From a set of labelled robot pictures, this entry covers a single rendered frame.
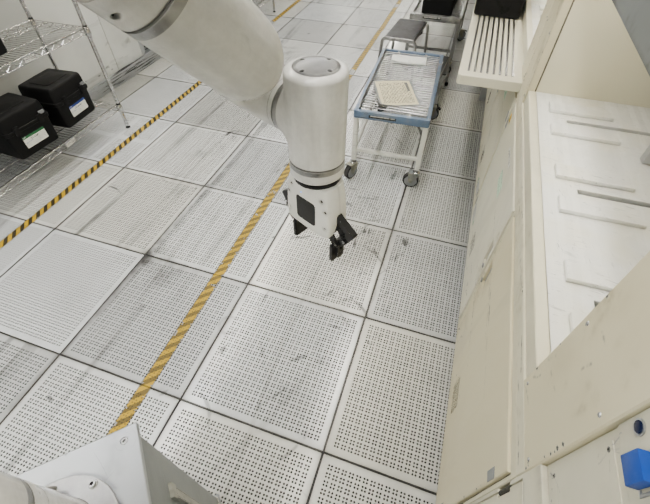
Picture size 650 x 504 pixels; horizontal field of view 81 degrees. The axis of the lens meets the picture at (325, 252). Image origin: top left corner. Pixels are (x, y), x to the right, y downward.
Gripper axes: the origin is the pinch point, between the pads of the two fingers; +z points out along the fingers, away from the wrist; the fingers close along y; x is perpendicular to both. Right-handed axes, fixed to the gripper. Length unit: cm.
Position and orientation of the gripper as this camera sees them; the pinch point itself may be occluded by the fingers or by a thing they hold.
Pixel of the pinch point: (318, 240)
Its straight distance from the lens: 71.0
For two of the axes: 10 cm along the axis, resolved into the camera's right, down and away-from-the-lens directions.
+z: 0.0, 6.6, 7.5
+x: 6.9, -5.4, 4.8
